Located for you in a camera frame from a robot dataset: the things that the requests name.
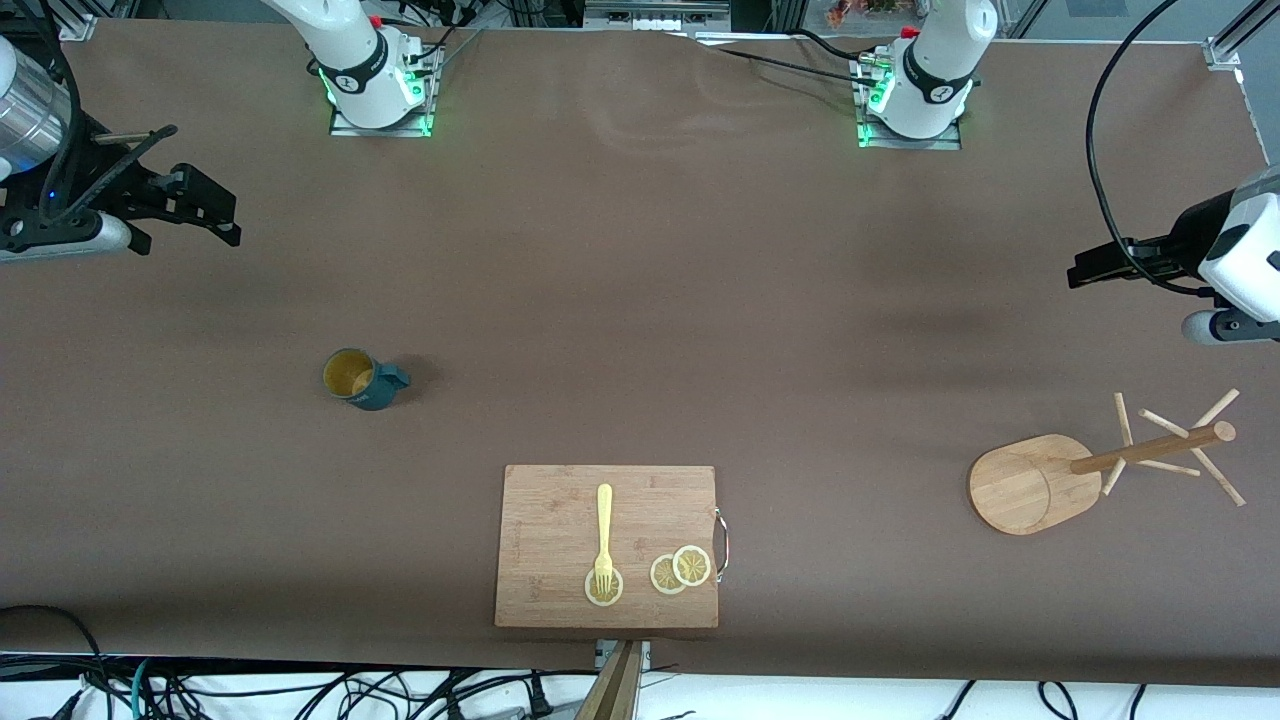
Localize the teal cup yellow inside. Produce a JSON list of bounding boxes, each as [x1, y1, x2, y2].
[[322, 347, 412, 412]]

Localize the wooden mug rack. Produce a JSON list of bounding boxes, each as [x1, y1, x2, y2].
[[967, 388, 1248, 537]]

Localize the brown table cover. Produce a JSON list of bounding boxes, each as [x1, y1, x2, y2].
[[0, 18, 1280, 691]]

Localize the bamboo cutting board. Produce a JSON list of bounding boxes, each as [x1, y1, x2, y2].
[[494, 464, 720, 630]]

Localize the yellow plastic fork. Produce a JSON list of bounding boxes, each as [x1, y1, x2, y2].
[[594, 484, 615, 593]]

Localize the grey power strip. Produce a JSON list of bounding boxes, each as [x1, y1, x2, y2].
[[585, 0, 731, 31]]

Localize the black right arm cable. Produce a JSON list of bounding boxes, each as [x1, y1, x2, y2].
[[10, 0, 181, 223]]

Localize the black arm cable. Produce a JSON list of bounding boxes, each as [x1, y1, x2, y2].
[[10, 0, 181, 223], [1086, 0, 1216, 297]]

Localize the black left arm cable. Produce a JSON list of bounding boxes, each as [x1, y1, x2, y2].
[[1086, 0, 1216, 297]]

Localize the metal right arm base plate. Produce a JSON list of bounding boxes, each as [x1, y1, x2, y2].
[[330, 45, 433, 138]]

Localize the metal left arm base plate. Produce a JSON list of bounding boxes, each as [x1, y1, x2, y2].
[[857, 55, 963, 151]]

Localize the long aluminium frame profile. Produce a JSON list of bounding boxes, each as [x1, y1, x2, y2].
[[1203, 0, 1280, 71]]

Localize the thin black base cable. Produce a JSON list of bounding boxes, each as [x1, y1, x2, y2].
[[405, 25, 486, 76]]

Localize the short black base cable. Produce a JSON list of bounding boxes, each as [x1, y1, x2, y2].
[[793, 28, 879, 63]]

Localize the long black base cable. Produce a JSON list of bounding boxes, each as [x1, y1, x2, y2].
[[688, 33, 891, 89]]

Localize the thick black arched cable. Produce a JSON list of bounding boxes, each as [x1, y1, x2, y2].
[[0, 604, 113, 720]]

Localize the wooden post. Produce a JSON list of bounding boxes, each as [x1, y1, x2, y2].
[[573, 640, 644, 720]]

